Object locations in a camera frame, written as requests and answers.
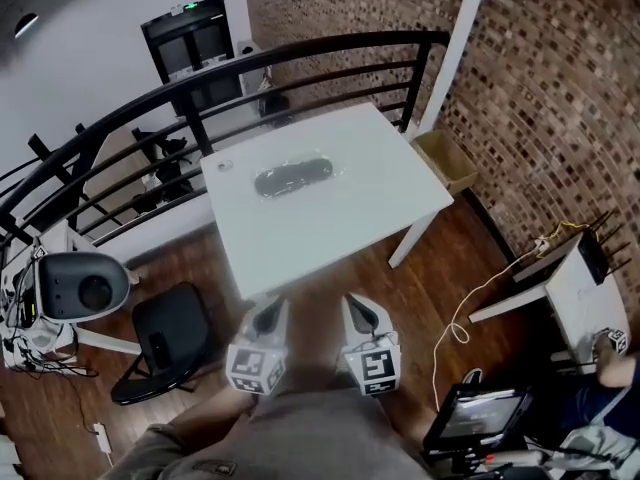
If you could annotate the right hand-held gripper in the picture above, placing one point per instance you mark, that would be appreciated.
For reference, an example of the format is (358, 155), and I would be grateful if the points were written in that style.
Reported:
(375, 365)

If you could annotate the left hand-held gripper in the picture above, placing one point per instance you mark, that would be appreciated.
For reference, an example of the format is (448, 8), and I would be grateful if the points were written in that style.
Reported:
(255, 360)

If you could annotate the black footwear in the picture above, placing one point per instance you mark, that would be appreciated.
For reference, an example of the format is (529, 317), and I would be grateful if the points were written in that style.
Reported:
(292, 177)

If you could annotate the clear plastic bag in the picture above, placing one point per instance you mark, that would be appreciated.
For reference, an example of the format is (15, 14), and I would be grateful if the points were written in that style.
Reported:
(339, 169)

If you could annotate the person's left forearm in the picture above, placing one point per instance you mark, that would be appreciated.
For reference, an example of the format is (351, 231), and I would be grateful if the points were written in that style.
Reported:
(215, 413)

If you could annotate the person's brown shirt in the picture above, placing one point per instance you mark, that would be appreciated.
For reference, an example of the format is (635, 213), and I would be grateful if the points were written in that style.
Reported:
(300, 438)

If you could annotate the black monitor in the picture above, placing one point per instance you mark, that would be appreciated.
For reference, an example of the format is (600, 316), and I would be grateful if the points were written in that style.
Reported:
(477, 413)

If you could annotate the small clear tape roll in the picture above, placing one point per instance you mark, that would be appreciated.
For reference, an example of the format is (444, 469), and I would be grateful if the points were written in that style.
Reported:
(224, 165)

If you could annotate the white device stand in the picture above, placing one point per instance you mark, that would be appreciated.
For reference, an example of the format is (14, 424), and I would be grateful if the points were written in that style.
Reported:
(100, 335)

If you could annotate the open cardboard box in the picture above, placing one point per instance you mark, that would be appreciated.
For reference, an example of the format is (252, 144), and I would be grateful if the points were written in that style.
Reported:
(445, 160)

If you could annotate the black office chair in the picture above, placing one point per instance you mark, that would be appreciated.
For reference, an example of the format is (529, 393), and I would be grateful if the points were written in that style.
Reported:
(172, 168)

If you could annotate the white grey dome device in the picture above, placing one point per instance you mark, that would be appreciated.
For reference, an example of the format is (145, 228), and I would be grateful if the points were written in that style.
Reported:
(75, 288)

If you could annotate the white power strip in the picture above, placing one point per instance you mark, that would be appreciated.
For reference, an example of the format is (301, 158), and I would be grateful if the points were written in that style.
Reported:
(103, 437)

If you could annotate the brown wooden desk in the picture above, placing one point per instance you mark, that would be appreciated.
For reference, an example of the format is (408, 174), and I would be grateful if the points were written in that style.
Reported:
(117, 168)

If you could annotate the white side table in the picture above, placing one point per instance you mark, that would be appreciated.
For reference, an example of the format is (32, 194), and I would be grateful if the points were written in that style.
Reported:
(575, 288)

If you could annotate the black router with antennas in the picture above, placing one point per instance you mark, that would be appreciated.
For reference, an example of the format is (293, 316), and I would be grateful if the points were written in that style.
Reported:
(595, 255)

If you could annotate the black metal railing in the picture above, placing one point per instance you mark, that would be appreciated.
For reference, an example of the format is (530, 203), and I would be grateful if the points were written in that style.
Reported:
(150, 100)

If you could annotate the white equipment rack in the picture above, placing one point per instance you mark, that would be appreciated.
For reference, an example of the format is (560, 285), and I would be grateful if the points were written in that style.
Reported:
(15, 293)

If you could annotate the grey patterned cloth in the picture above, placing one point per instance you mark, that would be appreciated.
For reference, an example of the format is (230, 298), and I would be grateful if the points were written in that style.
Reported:
(595, 450)

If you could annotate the black framed glass door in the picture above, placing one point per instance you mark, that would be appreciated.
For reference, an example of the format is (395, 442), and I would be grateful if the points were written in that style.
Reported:
(192, 53)

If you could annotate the white column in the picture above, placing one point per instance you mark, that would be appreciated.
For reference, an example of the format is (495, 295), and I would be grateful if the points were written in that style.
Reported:
(457, 43)

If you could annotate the green lit sign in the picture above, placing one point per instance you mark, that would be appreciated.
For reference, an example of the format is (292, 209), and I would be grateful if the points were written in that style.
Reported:
(190, 5)

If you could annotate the oval white lamp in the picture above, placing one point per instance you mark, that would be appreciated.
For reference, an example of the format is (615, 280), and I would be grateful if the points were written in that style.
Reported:
(25, 24)

